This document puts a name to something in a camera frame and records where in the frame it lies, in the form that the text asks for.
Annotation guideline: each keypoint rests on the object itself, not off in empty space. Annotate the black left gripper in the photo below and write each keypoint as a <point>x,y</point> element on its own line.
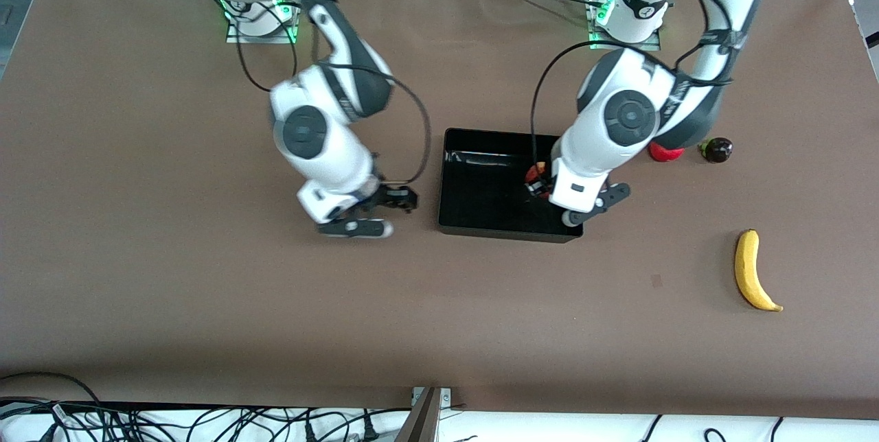
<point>536,188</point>

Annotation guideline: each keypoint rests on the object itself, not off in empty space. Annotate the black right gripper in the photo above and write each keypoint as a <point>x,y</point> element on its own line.
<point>389,198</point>

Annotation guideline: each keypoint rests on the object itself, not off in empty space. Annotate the red apple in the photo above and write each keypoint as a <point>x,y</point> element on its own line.
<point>537,171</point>

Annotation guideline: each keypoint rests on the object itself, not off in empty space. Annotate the black plastic box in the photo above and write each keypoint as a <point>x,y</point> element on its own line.
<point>481,202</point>

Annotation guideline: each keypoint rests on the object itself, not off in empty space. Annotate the yellow banana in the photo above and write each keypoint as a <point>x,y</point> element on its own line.
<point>745,270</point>

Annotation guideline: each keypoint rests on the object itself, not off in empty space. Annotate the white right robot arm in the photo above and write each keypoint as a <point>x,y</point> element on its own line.
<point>323,147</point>

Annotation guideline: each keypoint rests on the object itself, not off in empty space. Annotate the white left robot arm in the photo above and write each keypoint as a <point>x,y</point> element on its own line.
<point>625,116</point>

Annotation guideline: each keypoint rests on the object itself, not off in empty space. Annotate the red pomegranate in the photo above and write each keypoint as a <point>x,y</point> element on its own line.
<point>666,154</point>

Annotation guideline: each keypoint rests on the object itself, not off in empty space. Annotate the brown table cover sheet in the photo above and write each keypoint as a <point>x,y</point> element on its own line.
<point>439,332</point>

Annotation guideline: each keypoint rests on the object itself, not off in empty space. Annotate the dark purple mangosteen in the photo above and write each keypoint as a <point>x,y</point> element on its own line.
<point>717,150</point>

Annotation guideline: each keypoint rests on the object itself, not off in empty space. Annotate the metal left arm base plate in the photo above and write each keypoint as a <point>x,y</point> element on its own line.
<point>596,46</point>

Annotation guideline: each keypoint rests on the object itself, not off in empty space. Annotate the grey metal bracket plate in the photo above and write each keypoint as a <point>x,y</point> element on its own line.
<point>445,397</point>

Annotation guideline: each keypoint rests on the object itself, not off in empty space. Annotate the dark camera mount bar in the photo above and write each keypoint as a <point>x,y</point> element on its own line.
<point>420,425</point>

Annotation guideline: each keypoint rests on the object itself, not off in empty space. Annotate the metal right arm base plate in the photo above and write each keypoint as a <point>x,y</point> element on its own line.
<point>237,37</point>

